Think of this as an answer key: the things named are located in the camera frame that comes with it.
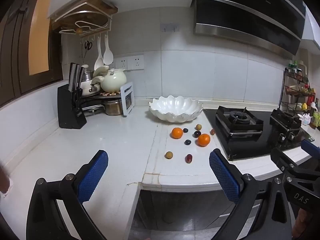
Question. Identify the round wooden cutting board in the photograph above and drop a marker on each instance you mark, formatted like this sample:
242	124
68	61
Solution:
72	21

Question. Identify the yellow green bottle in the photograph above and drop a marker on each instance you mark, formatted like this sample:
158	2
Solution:
316	118

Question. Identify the tan longan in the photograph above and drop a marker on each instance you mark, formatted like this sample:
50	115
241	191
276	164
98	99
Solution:
169	155
198	126

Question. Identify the white plastic jug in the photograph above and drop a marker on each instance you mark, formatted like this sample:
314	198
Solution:
301	67

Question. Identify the red bottle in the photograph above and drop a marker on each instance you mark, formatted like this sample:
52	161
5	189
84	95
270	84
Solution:
311	101

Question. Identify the black glass gas stove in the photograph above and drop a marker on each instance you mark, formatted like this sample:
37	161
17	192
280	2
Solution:
250	147

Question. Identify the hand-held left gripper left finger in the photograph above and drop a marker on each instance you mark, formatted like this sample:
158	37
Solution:
93	173

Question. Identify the person's right hand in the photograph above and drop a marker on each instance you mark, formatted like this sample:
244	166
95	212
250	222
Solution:
302	223

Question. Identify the black stove burner grate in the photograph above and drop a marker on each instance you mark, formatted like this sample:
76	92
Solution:
240	118
286	117

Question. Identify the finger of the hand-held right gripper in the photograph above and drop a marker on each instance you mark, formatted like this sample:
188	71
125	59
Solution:
281	158
311	148

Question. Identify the steel stockpot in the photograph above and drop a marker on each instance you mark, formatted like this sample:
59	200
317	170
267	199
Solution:
86	80

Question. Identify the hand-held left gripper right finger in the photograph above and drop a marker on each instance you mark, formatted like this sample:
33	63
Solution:
225	177

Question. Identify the grey base cabinet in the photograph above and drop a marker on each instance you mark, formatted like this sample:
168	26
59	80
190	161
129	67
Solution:
175	210

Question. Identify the steel pot lid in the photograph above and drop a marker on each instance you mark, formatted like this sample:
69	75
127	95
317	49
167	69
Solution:
92	107

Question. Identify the white pot rack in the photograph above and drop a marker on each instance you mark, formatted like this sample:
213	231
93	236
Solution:
127	98

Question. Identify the rectangular wooden cutting board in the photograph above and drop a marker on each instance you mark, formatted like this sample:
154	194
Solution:
105	5

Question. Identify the black range hood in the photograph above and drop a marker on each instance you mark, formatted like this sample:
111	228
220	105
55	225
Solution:
245	12

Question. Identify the black kitchen scissors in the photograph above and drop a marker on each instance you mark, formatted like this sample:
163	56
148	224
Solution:
88	45

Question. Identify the dark purple grape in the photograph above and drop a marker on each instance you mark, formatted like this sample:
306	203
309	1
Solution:
197	133

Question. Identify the orange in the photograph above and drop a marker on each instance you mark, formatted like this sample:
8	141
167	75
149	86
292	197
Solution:
203	140
177	133

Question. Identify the white wall outlet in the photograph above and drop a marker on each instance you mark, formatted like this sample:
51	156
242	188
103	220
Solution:
122	63
113	65
136	62

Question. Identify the red grape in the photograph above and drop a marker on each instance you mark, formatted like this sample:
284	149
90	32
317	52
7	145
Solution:
189	158

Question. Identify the white scalloped bowl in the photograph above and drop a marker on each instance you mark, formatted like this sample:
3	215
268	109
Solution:
175	107

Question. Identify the brown window frame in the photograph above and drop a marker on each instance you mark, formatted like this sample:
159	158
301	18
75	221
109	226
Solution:
15	42

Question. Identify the steel pot with glass lid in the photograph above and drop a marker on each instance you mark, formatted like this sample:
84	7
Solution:
113	107

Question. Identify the white ladle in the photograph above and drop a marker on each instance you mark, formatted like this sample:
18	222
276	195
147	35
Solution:
99	60

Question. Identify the wooden trivet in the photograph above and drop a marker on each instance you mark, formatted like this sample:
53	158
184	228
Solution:
108	94

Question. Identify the black knife block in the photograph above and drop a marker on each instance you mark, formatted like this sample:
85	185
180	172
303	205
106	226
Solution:
67	110

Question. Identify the stove knob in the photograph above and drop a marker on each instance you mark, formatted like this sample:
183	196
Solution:
282	137
291	136

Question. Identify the grey wall hook strip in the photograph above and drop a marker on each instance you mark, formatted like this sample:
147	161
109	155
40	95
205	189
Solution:
170	27

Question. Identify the cream ceramic pot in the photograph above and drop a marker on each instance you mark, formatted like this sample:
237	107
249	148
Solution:
113	81

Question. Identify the white rice paddle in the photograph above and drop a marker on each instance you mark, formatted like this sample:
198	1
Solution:
108	55

